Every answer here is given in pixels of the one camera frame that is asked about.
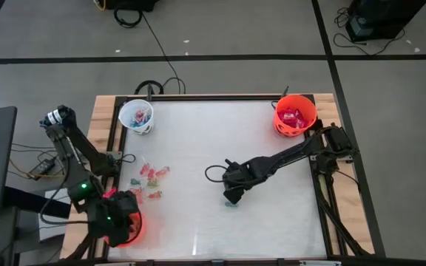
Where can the teal lollipop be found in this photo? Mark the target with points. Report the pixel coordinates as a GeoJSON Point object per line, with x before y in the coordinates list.
{"type": "Point", "coordinates": [230, 204]}

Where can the black computer case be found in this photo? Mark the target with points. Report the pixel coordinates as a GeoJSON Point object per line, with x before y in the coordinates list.
{"type": "Point", "coordinates": [383, 18]}

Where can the black desk leg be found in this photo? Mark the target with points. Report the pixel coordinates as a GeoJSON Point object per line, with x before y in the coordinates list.
{"type": "Point", "coordinates": [28, 201]}

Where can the pink lollipop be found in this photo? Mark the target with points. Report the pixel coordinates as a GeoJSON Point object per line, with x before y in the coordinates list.
{"type": "Point", "coordinates": [147, 118]}

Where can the white flat box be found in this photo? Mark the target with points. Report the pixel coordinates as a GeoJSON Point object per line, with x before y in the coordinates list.
{"type": "Point", "coordinates": [52, 231]}

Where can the green wrapped fruit chew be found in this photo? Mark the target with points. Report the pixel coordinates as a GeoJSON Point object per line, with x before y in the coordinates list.
{"type": "Point", "coordinates": [152, 183]}

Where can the light wooden table border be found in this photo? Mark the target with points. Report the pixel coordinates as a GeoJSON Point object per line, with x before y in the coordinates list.
{"type": "Point", "coordinates": [98, 111]}

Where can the white jack-o-lantern bucket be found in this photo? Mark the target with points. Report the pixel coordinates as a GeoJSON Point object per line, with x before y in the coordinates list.
{"type": "Point", "coordinates": [126, 111]}

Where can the black metal table frame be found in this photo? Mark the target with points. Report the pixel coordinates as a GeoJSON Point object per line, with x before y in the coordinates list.
{"type": "Point", "coordinates": [235, 97]}

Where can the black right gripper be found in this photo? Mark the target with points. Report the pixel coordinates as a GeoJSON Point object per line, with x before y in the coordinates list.
{"type": "Point", "coordinates": [239, 176]}

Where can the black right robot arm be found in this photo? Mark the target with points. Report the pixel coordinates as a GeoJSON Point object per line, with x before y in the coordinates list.
{"type": "Point", "coordinates": [290, 153]}

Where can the blue lollipop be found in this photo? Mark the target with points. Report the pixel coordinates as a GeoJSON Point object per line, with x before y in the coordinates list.
{"type": "Point", "coordinates": [135, 123]}

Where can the red Skittles candy bag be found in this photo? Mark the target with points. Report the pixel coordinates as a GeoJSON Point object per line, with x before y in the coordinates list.
{"type": "Point", "coordinates": [299, 114]}
{"type": "Point", "coordinates": [301, 124]}
{"type": "Point", "coordinates": [286, 119]}

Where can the orange jack-o-lantern bucket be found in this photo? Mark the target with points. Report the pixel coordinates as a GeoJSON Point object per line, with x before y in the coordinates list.
{"type": "Point", "coordinates": [283, 131]}
{"type": "Point", "coordinates": [142, 229]}

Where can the teal wrapped fruit chew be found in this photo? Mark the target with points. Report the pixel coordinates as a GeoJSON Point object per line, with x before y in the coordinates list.
{"type": "Point", "coordinates": [135, 181]}

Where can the red lollipop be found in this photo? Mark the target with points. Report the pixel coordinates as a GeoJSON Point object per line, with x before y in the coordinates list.
{"type": "Point", "coordinates": [139, 114]}

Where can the black power adapter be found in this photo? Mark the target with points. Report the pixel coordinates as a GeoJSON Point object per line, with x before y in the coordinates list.
{"type": "Point", "coordinates": [43, 167]}

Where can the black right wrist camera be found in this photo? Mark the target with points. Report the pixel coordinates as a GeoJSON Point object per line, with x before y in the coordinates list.
{"type": "Point", "coordinates": [233, 196]}

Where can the black equipment box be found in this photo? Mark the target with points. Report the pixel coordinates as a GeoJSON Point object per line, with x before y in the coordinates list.
{"type": "Point", "coordinates": [131, 3]}

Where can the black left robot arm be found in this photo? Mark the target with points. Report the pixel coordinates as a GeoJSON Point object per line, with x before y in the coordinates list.
{"type": "Point", "coordinates": [72, 147]}

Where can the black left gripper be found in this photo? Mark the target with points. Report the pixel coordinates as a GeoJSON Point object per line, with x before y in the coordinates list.
{"type": "Point", "coordinates": [120, 208]}

